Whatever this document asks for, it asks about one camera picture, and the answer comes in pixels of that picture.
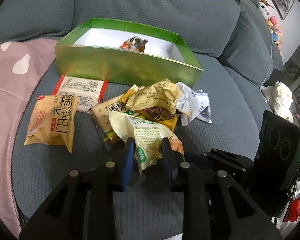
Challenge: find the white blue text packet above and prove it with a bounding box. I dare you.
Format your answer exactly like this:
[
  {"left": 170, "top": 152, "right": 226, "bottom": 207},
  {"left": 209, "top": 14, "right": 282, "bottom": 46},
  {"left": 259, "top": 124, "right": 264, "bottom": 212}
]
[{"left": 176, "top": 82, "right": 212, "bottom": 126}]

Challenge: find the cream green oat packet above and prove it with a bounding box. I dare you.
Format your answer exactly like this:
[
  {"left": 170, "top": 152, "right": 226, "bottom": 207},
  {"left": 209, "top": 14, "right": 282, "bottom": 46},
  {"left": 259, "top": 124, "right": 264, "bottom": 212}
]
[{"left": 108, "top": 111, "right": 184, "bottom": 173}]

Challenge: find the orange rice cracker packet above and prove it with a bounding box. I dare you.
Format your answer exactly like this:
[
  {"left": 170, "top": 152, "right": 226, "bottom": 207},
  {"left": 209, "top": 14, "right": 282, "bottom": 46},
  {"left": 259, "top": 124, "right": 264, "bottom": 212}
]
[{"left": 24, "top": 94, "right": 78, "bottom": 153}]

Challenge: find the red white snack packet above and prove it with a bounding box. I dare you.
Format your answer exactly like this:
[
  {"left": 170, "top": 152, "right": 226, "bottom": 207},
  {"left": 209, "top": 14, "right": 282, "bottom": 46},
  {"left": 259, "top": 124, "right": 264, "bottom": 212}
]
[{"left": 52, "top": 75, "right": 108, "bottom": 113}]

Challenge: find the yellow brown snack bar packet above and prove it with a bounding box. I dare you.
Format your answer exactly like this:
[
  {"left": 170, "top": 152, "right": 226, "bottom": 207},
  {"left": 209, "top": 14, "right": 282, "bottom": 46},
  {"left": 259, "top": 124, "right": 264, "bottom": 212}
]
[{"left": 120, "top": 79, "right": 181, "bottom": 131}]

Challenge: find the cream plush pillow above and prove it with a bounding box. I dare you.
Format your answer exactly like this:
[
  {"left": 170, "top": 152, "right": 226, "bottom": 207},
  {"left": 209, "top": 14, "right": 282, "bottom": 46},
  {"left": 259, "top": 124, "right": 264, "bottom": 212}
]
[{"left": 260, "top": 81, "right": 293, "bottom": 123}]

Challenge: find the scallion cracker packet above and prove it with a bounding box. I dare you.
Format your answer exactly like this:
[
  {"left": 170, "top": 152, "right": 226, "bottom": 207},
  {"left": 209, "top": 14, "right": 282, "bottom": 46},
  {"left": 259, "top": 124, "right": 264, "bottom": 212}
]
[{"left": 90, "top": 95, "right": 125, "bottom": 150}]

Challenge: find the orange panda snack packet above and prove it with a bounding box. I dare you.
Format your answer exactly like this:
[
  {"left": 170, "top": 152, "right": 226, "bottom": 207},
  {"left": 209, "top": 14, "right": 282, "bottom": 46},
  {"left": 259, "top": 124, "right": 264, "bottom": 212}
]
[{"left": 119, "top": 36, "right": 148, "bottom": 53}]

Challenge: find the row of plush toys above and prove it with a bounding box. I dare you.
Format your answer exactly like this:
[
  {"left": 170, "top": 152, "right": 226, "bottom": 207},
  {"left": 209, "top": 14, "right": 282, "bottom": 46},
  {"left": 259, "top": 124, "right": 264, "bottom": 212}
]
[{"left": 258, "top": 0, "right": 283, "bottom": 58}]

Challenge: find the pink polka dot blanket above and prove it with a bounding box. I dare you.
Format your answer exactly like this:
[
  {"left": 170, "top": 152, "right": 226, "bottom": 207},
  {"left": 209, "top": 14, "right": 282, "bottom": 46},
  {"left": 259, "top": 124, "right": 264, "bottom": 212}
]
[{"left": 0, "top": 38, "right": 57, "bottom": 237}]

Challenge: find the green cardboard box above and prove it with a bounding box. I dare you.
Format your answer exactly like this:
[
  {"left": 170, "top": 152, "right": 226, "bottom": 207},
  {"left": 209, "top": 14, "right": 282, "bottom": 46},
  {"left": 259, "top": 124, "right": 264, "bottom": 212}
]
[{"left": 55, "top": 18, "right": 203, "bottom": 87}]

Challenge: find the black camera module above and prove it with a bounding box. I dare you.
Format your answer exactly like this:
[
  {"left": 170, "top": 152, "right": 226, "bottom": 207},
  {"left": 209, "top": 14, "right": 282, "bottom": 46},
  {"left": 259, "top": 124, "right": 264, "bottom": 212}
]
[{"left": 253, "top": 110, "right": 300, "bottom": 216}]

